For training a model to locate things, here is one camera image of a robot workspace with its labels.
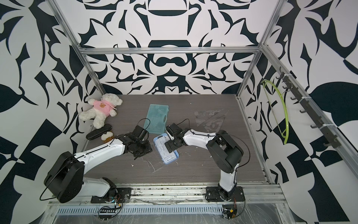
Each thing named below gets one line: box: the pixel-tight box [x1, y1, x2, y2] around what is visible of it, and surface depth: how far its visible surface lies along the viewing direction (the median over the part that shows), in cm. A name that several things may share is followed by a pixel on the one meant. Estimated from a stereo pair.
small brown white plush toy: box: [100, 131, 115, 143], surface depth 96 cm
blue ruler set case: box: [152, 133, 179, 165], surface depth 90 cm
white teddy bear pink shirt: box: [78, 93, 124, 129], surface depth 104 cm
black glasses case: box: [85, 123, 112, 141], surface depth 96 cm
